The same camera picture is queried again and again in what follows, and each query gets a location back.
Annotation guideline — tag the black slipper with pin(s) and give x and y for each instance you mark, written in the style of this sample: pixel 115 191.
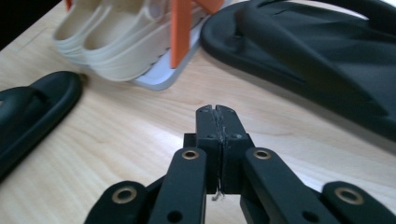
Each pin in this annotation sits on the black slipper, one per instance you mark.
pixel 311 62
pixel 31 118

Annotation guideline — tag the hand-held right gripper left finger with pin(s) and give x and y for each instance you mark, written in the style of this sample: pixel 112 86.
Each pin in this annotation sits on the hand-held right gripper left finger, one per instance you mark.
pixel 207 127

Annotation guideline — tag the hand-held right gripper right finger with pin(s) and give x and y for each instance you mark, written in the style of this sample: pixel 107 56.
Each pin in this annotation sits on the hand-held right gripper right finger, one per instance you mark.
pixel 232 130

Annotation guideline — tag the cream clog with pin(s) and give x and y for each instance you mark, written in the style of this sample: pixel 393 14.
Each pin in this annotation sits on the cream clog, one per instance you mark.
pixel 71 34
pixel 124 59

